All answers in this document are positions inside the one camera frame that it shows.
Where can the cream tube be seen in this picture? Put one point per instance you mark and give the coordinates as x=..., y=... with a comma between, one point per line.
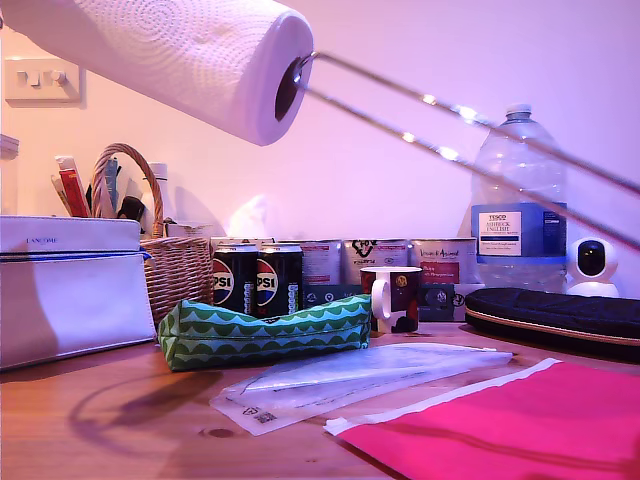
x=60, y=196

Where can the blue packet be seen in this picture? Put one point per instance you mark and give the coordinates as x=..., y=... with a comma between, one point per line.
x=112, y=190

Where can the black Pepsi can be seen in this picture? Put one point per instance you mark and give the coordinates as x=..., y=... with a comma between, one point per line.
x=235, y=300
x=280, y=300

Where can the pink mailing envelope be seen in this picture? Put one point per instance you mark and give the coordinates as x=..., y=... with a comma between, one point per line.
x=525, y=440

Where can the white paper towel roll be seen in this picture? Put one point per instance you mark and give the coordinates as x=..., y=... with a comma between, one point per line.
x=175, y=60

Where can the silver tin red label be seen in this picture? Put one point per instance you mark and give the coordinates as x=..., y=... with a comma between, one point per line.
x=445, y=260

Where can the green wave-pattern pouch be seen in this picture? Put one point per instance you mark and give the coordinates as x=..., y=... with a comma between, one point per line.
x=250, y=335

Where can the red and white tube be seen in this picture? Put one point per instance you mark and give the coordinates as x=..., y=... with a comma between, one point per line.
x=75, y=190

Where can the silver tin pale label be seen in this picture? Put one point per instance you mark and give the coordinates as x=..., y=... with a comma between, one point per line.
x=322, y=265

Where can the silver tin black logo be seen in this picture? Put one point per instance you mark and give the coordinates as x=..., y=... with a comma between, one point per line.
x=375, y=260

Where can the clear plastic bag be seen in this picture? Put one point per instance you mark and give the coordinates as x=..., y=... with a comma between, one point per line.
x=325, y=385

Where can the black quilted zip case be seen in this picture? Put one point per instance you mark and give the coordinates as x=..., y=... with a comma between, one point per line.
x=550, y=315

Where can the large clear water bottle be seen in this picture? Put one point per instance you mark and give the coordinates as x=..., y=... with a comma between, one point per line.
x=520, y=225

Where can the gingerbread print tissue box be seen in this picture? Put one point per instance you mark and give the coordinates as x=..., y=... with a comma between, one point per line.
x=235, y=241

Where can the small pale cardboard box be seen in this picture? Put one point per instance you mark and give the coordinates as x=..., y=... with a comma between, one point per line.
x=190, y=230

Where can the white Lancome toiletry bag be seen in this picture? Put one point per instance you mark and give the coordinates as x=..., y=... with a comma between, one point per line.
x=75, y=300

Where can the white metal bottle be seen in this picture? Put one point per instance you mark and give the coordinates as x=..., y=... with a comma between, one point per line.
x=160, y=190

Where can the small white round camera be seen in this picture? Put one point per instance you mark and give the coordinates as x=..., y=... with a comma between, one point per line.
x=590, y=280

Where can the white tissue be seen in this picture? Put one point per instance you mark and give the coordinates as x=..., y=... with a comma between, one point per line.
x=252, y=215

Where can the white wall light switch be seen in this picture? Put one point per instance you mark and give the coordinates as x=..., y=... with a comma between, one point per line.
x=45, y=95

